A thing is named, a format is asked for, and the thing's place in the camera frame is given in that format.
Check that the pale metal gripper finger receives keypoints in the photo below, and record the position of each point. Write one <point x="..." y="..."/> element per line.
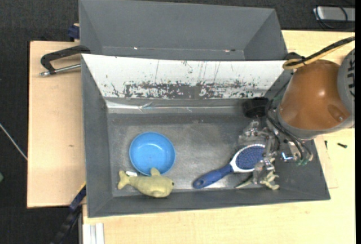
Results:
<point x="253" y="131"/>
<point x="263" y="166"/>

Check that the pale green toy animal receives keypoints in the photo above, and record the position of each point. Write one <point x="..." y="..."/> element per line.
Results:
<point x="269" y="182"/>

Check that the blue and white hairbrush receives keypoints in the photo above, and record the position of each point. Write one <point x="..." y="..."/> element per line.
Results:
<point x="248" y="158"/>

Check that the small black screw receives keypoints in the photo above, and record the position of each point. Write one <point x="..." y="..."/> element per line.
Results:
<point x="342" y="146"/>

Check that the grey metal bin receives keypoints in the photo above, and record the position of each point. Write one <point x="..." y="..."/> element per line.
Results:
<point x="197" y="135"/>

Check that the blue bowl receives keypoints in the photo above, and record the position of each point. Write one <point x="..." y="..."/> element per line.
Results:
<point x="152" y="152"/>

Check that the yellow-green toy fish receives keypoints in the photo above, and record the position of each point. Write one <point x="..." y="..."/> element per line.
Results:
<point x="152" y="185"/>

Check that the pale wood flat board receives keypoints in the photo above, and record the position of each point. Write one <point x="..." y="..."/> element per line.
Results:
<point x="56" y="130"/>

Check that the black cylinder on white bracket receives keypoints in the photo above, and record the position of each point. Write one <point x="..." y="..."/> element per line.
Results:
<point x="253" y="107"/>

